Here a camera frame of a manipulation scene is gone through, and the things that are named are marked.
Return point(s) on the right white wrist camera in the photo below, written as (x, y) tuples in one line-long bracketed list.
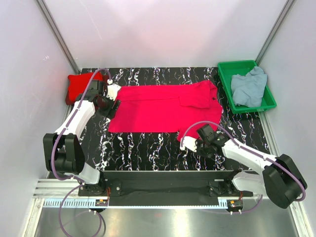
[(189, 143)]

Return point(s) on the right orange connector box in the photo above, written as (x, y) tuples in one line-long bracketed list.
[(235, 203)]

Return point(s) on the folded dark red t shirt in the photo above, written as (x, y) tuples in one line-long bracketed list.
[(71, 98)]

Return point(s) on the white slotted cable duct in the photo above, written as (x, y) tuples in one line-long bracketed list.
[(115, 203)]

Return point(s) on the aluminium corner post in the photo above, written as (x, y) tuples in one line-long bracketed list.
[(275, 29), (57, 34)]

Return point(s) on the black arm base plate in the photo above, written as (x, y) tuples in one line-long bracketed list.
[(223, 179)]

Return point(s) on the left aluminium corner post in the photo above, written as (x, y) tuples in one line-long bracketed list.
[(57, 34)]

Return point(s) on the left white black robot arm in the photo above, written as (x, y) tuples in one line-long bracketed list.
[(63, 154)]

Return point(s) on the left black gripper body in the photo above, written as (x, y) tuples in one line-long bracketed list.
[(107, 104)]

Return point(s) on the left orange connector box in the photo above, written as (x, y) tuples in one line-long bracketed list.
[(102, 202)]

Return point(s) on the right aluminium corner post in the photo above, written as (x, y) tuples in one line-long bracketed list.
[(275, 29)]

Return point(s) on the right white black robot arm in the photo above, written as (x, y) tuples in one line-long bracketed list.
[(278, 178)]

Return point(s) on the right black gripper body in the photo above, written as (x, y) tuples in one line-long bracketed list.
[(202, 148)]

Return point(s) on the orange connector box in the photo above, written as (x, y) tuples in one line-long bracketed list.
[(102, 202), (235, 203)]

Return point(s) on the green plastic bin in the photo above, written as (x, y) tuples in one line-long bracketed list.
[(227, 69)]

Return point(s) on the grey blue t shirt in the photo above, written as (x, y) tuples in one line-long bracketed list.
[(249, 90)]

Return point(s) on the magenta t shirt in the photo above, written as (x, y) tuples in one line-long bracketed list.
[(166, 109)]

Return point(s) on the aluminium front rail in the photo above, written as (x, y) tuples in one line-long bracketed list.
[(49, 187)]

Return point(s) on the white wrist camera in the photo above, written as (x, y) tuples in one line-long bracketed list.
[(112, 90), (189, 143)]

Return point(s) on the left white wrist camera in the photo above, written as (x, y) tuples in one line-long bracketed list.
[(112, 90)]

